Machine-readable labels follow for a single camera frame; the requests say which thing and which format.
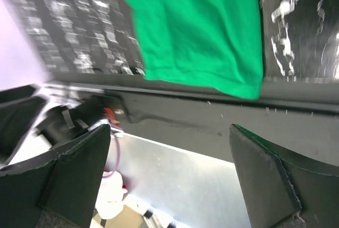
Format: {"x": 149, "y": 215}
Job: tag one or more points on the black marble pattern mat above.
{"x": 97, "y": 36}

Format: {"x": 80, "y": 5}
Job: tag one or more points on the green t shirt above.
{"x": 205, "y": 43}

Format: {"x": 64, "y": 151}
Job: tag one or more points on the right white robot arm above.
{"x": 178, "y": 160}

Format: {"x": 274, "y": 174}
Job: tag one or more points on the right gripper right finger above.
{"x": 282, "y": 188}

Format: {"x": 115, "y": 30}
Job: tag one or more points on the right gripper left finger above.
{"x": 57, "y": 188}

